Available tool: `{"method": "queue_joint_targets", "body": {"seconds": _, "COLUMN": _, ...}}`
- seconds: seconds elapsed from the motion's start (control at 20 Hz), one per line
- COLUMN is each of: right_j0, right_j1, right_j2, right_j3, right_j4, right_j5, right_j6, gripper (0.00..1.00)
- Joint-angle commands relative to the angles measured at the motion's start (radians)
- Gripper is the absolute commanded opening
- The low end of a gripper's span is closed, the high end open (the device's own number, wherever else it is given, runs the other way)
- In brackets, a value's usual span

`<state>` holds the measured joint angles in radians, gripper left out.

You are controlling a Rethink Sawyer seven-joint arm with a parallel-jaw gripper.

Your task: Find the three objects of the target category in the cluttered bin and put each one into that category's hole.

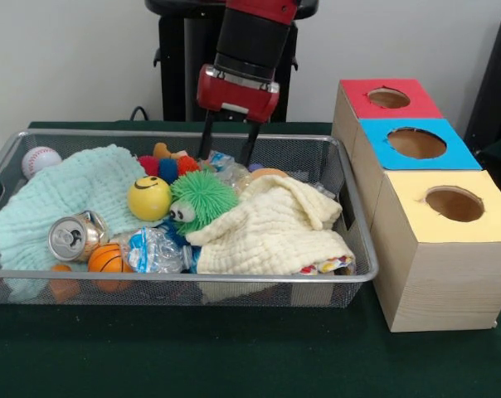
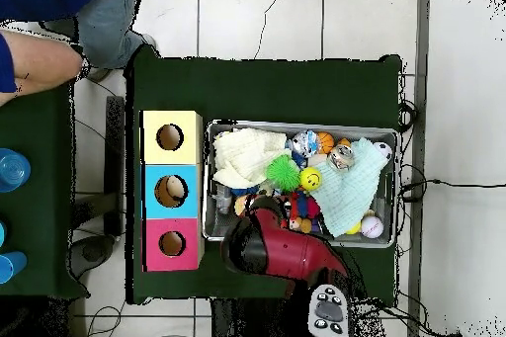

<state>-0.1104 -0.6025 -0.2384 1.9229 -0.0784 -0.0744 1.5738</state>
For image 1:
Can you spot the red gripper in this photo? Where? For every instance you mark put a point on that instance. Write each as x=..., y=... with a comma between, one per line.
x=238, y=99

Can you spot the crushed clear plastic bottle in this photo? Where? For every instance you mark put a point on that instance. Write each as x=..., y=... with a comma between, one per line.
x=155, y=248
x=227, y=174

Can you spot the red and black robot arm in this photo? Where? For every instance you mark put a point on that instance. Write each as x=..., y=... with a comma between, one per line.
x=252, y=37

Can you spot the wooden box with three holes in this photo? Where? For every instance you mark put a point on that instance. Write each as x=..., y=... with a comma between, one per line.
x=441, y=282

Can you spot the green spiky toy with eyes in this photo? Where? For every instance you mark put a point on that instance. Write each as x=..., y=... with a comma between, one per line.
x=205, y=195

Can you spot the colourful spiky caterpillar toy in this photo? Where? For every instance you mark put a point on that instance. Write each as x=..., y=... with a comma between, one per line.
x=167, y=168

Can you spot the yellow smiley ball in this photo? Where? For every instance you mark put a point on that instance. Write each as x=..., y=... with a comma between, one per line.
x=149, y=201

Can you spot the cream yellow waffle cloth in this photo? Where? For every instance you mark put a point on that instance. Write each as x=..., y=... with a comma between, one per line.
x=267, y=232

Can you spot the mint green waffle cloth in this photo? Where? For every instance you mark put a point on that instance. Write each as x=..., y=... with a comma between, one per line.
x=68, y=186

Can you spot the orange toy basketball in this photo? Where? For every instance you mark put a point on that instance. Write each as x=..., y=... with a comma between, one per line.
x=107, y=259

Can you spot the white baseball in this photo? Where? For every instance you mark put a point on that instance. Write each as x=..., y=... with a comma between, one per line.
x=41, y=161

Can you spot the crushed silver can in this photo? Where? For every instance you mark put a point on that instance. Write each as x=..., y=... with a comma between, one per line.
x=68, y=240

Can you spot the dark green table cloth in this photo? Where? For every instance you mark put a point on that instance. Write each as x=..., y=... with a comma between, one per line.
x=234, y=356

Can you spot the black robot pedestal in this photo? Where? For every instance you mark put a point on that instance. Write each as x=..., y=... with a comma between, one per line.
x=171, y=62

